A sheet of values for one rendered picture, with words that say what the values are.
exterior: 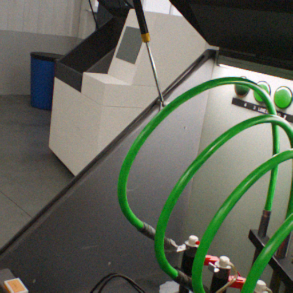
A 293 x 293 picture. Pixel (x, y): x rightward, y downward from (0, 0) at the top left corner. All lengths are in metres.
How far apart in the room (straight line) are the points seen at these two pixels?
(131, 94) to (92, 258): 2.63
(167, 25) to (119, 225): 2.74
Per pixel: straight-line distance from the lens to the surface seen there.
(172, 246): 0.83
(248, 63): 1.09
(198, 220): 1.28
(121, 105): 3.69
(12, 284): 1.00
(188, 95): 0.74
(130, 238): 1.22
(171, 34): 3.79
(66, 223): 1.09
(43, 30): 8.02
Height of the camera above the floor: 1.50
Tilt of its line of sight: 16 degrees down
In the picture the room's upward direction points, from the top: 8 degrees clockwise
